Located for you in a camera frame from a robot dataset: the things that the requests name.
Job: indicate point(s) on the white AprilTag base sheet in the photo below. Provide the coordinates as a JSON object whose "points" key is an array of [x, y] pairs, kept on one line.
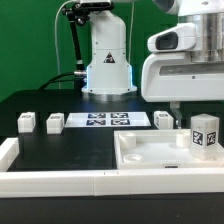
{"points": [[107, 119]]}

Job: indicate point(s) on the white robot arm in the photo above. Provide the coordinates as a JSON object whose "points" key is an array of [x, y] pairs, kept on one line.
{"points": [[199, 32]]}

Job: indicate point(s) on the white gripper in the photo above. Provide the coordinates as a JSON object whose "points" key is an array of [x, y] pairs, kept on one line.
{"points": [[172, 77]]}

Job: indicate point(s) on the white U-shaped obstacle fence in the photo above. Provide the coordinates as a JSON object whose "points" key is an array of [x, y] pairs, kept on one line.
{"points": [[104, 182]]}

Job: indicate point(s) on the white square tabletop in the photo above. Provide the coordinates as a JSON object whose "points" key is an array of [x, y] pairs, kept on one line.
{"points": [[158, 149]]}

